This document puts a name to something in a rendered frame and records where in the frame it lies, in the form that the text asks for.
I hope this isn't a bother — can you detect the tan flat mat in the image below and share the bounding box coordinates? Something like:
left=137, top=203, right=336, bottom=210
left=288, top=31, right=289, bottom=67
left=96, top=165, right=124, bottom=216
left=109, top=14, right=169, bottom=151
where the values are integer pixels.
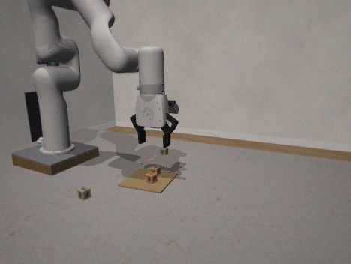
left=118, top=169, right=178, bottom=194

